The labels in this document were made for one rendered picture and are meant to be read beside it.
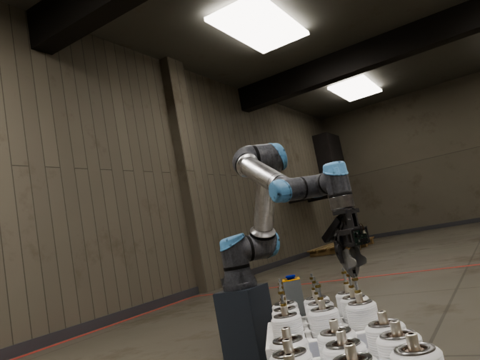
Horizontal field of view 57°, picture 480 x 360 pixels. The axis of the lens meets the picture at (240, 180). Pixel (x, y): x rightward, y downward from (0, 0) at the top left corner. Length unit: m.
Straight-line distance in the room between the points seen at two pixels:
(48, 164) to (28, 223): 0.51
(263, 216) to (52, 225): 2.23
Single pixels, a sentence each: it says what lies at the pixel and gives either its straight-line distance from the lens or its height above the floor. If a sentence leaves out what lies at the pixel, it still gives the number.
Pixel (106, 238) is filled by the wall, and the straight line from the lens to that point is 4.11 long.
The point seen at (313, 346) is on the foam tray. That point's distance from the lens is 1.41.
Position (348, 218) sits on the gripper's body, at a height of 0.51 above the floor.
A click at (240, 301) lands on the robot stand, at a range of 1.91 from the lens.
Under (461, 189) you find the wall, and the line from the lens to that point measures 9.22.
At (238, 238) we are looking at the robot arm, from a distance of 1.94.
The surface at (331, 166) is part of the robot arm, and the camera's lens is 1.42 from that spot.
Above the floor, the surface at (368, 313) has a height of 0.23.
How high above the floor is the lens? 0.52
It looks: 7 degrees up
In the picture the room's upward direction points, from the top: 10 degrees counter-clockwise
